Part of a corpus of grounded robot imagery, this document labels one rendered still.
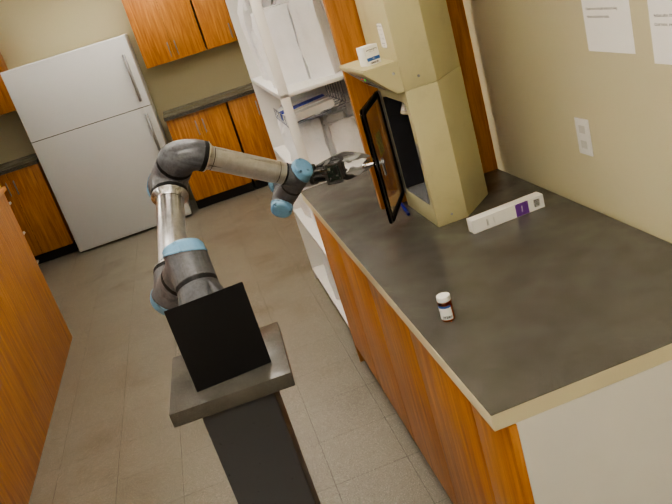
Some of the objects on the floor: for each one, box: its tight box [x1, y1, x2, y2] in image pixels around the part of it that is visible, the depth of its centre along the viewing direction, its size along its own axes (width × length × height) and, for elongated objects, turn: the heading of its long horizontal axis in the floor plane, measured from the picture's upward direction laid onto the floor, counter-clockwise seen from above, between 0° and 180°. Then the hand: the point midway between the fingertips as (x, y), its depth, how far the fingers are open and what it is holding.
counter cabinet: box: [314, 214, 672, 504], centre depth 260 cm, size 67×205×90 cm, turn 49°
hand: (367, 160), depth 246 cm, fingers open, 3 cm apart
